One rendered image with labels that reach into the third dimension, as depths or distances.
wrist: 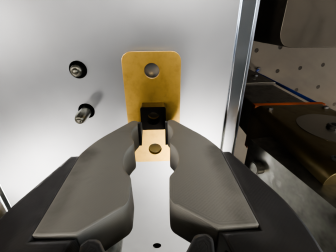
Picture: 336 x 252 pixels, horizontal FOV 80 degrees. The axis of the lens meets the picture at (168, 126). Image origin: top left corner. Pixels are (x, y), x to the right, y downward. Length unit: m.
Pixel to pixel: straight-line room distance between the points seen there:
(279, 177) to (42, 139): 0.19
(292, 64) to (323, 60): 0.07
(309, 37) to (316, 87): 0.40
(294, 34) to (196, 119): 0.10
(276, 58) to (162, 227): 0.41
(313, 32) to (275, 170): 0.11
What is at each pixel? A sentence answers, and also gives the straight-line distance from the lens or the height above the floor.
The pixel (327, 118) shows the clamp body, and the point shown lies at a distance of 0.25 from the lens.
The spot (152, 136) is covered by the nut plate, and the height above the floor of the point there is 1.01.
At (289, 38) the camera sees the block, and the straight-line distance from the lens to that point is 0.19.
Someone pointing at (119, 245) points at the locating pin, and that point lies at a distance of 0.21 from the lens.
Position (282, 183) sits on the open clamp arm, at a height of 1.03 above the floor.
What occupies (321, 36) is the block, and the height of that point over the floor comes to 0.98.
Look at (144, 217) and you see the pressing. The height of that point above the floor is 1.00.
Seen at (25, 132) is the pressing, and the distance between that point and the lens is 0.19.
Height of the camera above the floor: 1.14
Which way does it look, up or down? 63 degrees down
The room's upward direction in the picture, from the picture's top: 174 degrees clockwise
